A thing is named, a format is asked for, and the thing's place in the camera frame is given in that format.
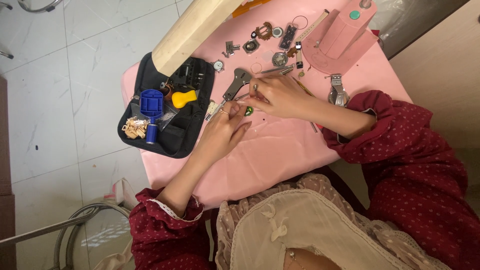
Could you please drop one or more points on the person's right hand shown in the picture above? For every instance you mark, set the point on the person's right hand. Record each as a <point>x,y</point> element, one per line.
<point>287,98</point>

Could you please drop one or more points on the pile of beige small parts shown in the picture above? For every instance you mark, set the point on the pile of beige small parts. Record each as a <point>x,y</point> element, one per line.
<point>135,127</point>

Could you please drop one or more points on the round silver watch case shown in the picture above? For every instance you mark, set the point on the round silver watch case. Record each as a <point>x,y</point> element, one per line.
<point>279,59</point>

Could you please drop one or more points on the small silver white-dial watch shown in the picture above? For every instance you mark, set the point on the small silver white-dial watch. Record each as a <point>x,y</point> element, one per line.
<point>218,66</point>

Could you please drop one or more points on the orange flat object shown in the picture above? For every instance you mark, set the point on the orange flat object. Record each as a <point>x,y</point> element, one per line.
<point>249,7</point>

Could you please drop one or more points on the metal chair frame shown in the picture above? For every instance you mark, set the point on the metal chair frame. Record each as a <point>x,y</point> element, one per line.
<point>71,225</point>

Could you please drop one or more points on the small clear disc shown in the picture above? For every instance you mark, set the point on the small clear disc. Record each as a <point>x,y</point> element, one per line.
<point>267,56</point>

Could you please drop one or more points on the pink stand with base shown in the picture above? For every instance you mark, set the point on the pink stand with base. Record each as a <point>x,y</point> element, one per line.
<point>341,37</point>

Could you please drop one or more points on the beige lace scarf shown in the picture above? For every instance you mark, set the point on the beige lace scarf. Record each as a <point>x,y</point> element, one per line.
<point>300,232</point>

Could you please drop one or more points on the hexagonal silver watch case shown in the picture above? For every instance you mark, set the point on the hexagonal silver watch case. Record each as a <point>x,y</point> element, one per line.
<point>251,45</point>

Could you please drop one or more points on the small metal bracket part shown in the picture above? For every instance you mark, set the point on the small metal bracket part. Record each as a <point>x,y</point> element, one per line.
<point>230,48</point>

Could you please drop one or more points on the brown wooden furniture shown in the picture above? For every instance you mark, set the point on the brown wooden furniture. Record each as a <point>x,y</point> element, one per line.
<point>6,187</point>

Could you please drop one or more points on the black tool pouch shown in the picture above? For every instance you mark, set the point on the black tool pouch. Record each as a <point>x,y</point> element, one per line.
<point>183,131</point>

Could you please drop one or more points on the black watch case holder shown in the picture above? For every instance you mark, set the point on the black watch case holder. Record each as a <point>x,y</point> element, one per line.
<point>187,73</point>

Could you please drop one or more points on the brown gear-shaped watch part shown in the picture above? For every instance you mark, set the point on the brown gear-shaped watch part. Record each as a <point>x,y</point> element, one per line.
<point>263,32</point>

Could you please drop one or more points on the person's left hand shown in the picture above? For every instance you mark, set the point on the person's left hand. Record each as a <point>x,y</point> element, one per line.
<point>219,133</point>

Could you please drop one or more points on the grey plastic sheet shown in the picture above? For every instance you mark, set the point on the grey plastic sheet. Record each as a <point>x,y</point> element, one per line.
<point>408,22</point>

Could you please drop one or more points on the small white square part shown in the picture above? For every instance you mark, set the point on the small white square part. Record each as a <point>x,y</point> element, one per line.
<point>211,108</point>

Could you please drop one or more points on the pink table cover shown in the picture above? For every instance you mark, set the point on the pink table cover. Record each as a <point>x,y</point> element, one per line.
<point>277,153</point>

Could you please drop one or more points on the person's right fingers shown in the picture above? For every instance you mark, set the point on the person's right fingers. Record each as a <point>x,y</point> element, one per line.
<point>262,101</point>

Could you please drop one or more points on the beige wooden board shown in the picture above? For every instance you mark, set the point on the beige wooden board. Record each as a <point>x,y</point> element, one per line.
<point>191,33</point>

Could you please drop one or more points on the maroon dotted top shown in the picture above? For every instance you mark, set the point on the maroon dotted top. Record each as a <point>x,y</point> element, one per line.
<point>412,168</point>

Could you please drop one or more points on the silver watch case wrench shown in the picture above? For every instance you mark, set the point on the silver watch case wrench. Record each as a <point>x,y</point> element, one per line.
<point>236,80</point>

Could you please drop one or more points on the yellow case opener knob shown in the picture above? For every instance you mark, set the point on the yellow case opener knob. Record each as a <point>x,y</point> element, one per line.
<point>183,99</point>

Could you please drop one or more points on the silver metal screwdriver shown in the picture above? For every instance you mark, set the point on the silver metal screwdriver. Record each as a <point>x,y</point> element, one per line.
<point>277,69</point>

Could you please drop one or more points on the thin metal pin tool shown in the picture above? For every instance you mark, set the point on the thin metal pin tool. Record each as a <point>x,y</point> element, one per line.
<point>255,89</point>

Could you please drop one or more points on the clear packet of dark parts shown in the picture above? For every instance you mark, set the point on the clear packet of dark parts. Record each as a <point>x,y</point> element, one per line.
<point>288,37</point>

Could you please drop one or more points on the round silver case back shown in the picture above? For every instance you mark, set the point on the round silver case back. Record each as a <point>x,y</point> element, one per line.
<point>277,32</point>

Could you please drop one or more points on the clear bag of pins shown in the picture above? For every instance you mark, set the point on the clear bag of pins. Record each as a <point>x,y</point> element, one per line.
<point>167,119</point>

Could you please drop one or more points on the small green watch movement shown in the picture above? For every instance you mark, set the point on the small green watch movement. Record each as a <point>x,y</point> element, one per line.
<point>249,111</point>

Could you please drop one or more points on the chrome chair legs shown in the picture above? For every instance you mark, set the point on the chrome chair legs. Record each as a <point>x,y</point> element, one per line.
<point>37,6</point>

